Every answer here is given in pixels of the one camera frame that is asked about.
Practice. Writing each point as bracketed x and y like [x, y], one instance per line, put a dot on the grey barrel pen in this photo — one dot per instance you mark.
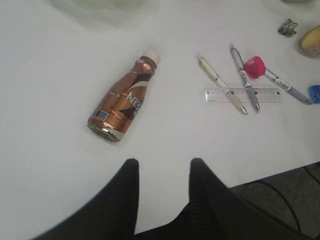
[245, 80]

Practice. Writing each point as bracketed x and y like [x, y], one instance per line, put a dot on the blue grip pen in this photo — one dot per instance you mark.
[287, 87]

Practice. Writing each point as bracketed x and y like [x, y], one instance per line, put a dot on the clear plastic ruler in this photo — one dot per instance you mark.
[264, 95]

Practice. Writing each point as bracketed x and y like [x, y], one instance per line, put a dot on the brown coffee bottle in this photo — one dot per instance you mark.
[116, 111]

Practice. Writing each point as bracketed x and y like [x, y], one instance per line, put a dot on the crumpled paper ball far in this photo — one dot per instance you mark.
[288, 28]

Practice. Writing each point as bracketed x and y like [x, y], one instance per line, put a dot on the cream barrel pen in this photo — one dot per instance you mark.
[212, 74]

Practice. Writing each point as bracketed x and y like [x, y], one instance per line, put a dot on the blue pencil sharpener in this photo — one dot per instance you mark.
[314, 93]

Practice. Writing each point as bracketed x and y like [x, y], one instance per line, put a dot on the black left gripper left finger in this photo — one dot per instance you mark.
[110, 215]

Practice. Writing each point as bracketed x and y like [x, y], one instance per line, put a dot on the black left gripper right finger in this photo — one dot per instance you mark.
[214, 212]

